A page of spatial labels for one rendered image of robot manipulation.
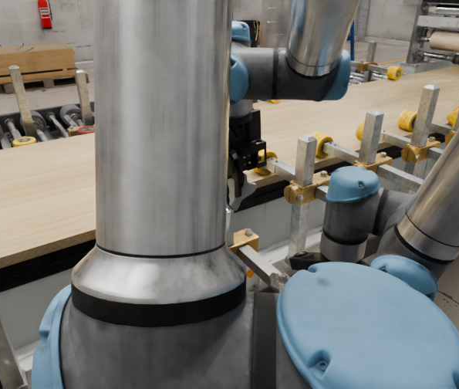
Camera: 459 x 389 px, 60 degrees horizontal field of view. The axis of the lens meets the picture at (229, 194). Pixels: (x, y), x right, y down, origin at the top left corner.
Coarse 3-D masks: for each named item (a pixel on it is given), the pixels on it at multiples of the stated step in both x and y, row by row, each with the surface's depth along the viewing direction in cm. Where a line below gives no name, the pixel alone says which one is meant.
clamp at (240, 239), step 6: (246, 228) 104; (234, 234) 101; (240, 234) 101; (234, 240) 99; (240, 240) 99; (246, 240) 99; (252, 240) 100; (228, 246) 97; (234, 246) 97; (240, 246) 98; (252, 246) 101; (234, 252) 98
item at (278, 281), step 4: (272, 272) 87; (272, 276) 87; (276, 276) 87; (280, 276) 87; (284, 276) 86; (288, 276) 86; (272, 280) 86; (276, 280) 87; (280, 280) 87; (284, 280) 86; (288, 280) 85; (272, 284) 85; (276, 284) 85; (280, 284) 85; (284, 284) 85; (280, 288) 84
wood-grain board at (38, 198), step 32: (352, 96) 209; (384, 96) 209; (416, 96) 209; (448, 96) 209; (288, 128) 165; (320, 128) 165; (352, 128) 165; (384, 128) 165; (0, 160) 136; (32, 160) 136; (64, 160) 136; (288, 160) 136; (320, 160) 136; (0, 192) 115; (32, 192) 115; (64, 192) 115; (0, 224) 100; (32, 224) 100; (64, 224) 100; (0, 256) 88; (32, 256) 92
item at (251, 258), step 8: (240, 248) 98; (248, 248) 98; (240, 256) 98; (248, 256) 95; (256, 256) 95; (248, 264) 95; (256, 264) 92; (264, 264) 92; (256, 272) 93; (264, 272) 90; (280, 272) 90; (264, 280) 91; (272, 288) 89
